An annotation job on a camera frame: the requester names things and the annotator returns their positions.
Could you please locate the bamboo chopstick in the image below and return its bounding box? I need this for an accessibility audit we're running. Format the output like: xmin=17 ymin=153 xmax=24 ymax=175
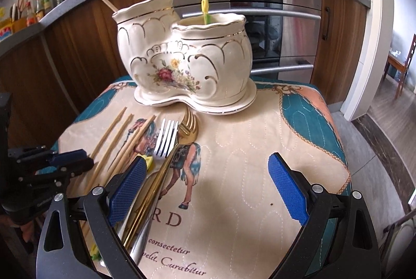
xmin=101 ymin=0 xmax=119 ymax=13
xmin=86 ymin=114 xmax=133 ymax=191
xmin=89 ymin=107 xmax=127 ymax=160
xmin=102 ymin=115 xmax=156 ymax=185

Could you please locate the silver fork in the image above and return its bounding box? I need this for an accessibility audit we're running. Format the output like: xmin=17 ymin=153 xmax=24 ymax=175
xmin=124 ymin=119 xmax=178 ymax=264

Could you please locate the gold fork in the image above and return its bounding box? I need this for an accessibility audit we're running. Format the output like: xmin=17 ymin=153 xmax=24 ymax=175
xmin=123 ymin=107 xmax=198 ymax=249

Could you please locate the yellow plastic tulip utensil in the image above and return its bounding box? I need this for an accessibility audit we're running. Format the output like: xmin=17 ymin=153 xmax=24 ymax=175
xmin=201 ymin=0 xmax=211 ymax=25

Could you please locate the quilted printed table mat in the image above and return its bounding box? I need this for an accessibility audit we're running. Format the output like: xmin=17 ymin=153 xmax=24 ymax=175
xmin=48 ymin=76 xmax=353 ymax=279

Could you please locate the wooden cabinet door left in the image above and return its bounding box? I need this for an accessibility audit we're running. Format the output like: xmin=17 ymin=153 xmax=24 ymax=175
xmin=44 ymin=0 xmax=128 ymax=112

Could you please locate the wooden cabinet door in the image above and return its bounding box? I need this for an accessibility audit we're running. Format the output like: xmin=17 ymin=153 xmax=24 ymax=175
xmin=311 ymin=0 xmax=367 ymax=104
xmin=44 ymin=0 xmax=128 ymax=112

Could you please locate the red-label sauce bottle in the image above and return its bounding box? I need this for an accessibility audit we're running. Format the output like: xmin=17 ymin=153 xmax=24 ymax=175
xmin=35 ymin=0 xmax=45 ymax=22

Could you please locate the wooden dining chair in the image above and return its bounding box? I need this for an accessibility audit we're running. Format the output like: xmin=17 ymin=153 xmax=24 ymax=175
xmin=382 ymin=35 xmax=416 ymax=99

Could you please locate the cream ceramic utensil holder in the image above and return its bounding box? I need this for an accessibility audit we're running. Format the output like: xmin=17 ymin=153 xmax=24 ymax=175
xmin=112 ymin=0 xmax=257 ymax=115

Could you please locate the wooden cabinet door right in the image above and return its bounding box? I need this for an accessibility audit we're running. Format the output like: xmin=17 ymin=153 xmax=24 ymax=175
xmin=311 ymin=0 xmax=367 ymax=104

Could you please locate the stainless steel oven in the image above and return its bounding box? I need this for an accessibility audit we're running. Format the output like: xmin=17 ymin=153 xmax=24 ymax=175
xmin=174 ymin=0 xmax=322 ymax=83

